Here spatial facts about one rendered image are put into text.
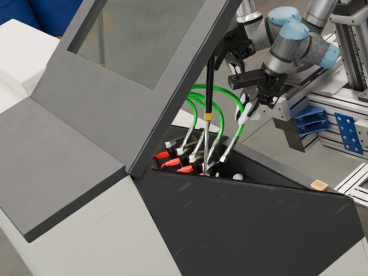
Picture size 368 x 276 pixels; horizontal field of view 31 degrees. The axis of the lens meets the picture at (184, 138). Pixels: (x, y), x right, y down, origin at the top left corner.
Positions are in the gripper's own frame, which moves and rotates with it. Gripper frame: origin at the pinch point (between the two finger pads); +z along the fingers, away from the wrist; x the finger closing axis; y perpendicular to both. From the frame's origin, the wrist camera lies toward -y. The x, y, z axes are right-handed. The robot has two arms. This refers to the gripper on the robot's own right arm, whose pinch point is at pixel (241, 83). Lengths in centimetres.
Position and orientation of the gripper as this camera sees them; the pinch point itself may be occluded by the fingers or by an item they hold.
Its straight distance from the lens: 228.7
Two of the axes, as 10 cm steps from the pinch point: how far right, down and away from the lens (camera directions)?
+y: 7.8, -5.4, 3.1
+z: 3.5, 7.9, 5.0
